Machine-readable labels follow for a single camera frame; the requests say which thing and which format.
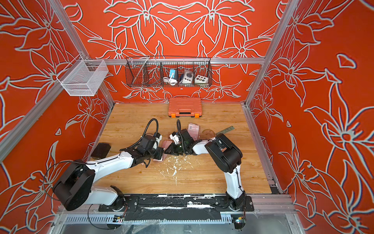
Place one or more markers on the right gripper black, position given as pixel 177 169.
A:
pixel 172 149

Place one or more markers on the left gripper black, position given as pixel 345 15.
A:
pixel 160 151

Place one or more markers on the pink ruler set pouch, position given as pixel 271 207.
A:
pixel 165 147

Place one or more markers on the clear brown protractor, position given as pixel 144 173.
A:
pixel 207 133

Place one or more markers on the green straight ruler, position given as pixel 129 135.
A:
pixel 225 131

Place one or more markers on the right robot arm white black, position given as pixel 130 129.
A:
pixel 226 155

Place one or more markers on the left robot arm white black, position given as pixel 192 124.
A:
pixel 77 185

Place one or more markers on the orange plastic tool case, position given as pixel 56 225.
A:
pixel 185 107

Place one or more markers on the black box on table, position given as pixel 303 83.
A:
pixel 101 151

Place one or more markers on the white button box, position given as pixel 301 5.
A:
pixel 201 80

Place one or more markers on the white round-dial device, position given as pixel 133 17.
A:
pixel 187 77

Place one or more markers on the blue small box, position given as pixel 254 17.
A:
pixel 173 74

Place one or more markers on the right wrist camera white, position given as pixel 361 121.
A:
pixel 175 138

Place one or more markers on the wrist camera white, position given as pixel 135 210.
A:
pixel 175 138
pixel 158 137

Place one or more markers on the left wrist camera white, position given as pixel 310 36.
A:
pixel 158 137

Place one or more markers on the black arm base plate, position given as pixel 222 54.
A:
pixel 220 202

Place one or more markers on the black wire wall basket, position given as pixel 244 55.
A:
pixel 153 71

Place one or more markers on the white wire wall basket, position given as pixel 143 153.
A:
pixel 84 79

